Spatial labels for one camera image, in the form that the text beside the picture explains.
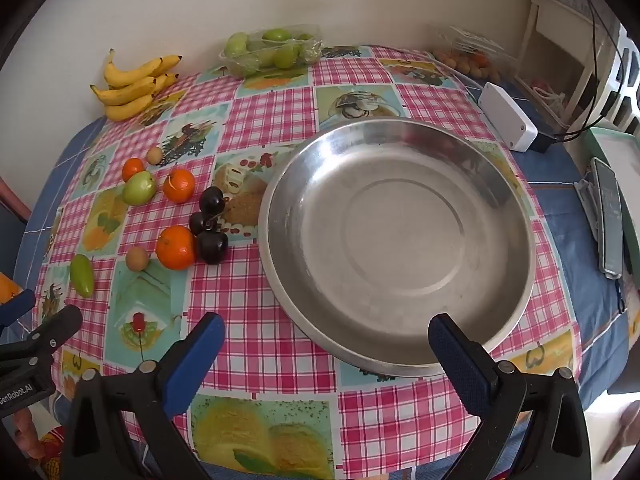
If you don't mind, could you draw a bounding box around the large orange tangerine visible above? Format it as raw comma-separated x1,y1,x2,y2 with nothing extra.
155,225,197,271

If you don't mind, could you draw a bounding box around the pile of small brown fruits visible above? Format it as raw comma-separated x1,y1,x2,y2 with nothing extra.
432,47,493,78

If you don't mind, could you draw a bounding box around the dark purple plum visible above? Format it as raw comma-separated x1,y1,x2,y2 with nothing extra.
189,211,219,236
196,230,229,264
199,186,226,214

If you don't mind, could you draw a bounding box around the white rectangular box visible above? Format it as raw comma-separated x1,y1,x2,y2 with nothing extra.
477,82,539,153

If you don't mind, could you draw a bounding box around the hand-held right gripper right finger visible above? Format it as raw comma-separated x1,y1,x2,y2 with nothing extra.
427,312,593,480

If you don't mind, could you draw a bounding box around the yellow banana bunch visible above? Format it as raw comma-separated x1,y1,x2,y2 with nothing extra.
90,49,183,122

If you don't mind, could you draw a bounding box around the round metal bowl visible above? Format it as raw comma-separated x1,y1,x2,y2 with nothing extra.
258,116,537,377

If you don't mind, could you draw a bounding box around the black plug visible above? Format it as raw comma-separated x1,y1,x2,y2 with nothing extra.
530,131,563,154

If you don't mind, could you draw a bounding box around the orange tangerine with stem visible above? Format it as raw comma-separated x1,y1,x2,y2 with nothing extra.
163,168,196,204

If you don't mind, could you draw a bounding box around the pale green box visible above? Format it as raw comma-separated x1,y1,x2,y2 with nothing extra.
585,127,640,221

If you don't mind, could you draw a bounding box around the clear plastic clamshell box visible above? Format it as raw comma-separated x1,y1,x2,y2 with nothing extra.
429,24,518,83

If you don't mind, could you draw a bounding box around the round green apple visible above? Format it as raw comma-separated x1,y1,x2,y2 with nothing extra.
122,170,157,206

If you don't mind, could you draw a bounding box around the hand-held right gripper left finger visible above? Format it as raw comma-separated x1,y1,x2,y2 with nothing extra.
60,311,226,480

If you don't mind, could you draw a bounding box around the group of wrapped green fruits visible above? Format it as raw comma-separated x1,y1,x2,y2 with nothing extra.
224,28,321,70

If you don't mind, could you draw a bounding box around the black cable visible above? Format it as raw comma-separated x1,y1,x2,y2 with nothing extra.
550,0,633,143

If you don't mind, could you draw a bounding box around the pink checkered tablecloth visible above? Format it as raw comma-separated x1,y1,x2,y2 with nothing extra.
42,45,583,478

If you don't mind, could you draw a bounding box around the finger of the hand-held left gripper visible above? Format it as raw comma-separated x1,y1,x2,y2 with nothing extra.
0,289,37,333
0,305,83,368

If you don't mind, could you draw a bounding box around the grey remote control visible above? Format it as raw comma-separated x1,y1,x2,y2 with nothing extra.
590,157,626,278

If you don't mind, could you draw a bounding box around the clear plastic fruit tray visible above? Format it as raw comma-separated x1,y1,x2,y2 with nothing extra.
219,25,325,78

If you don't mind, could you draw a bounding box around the white lattice basket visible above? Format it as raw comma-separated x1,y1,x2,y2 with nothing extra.
597,22,640,136

